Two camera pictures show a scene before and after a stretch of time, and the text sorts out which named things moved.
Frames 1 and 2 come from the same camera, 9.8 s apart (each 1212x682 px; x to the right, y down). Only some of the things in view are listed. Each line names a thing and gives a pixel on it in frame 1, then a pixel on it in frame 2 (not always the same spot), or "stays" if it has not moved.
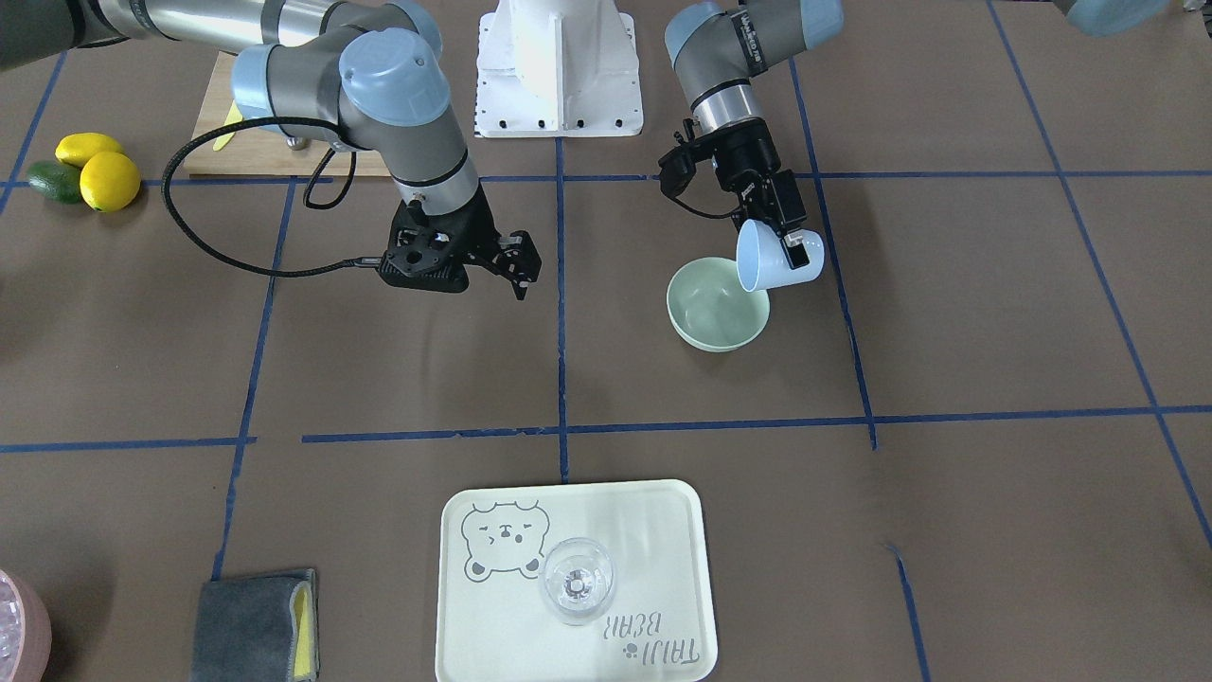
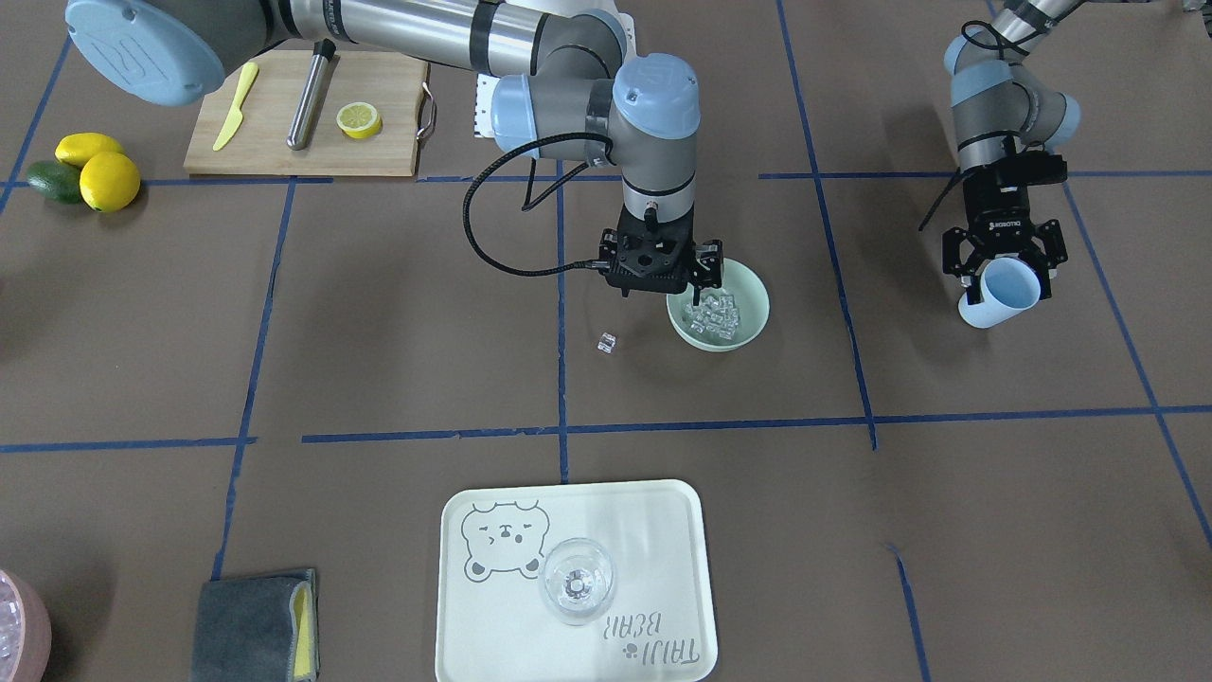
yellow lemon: (110, 182) stays
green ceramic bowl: (709, 308) stays
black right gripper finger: (750, 208) to (1049, 233)
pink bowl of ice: (26, 631) stays
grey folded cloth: (258, 629) stays
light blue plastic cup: (762, 261) to (1008, 286)
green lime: (60, 183) stays
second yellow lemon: (76, 148) stays
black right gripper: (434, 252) to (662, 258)
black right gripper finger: (789, 211) to (968, 272)
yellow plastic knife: (235, 116) stays
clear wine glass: (578, 582) stays
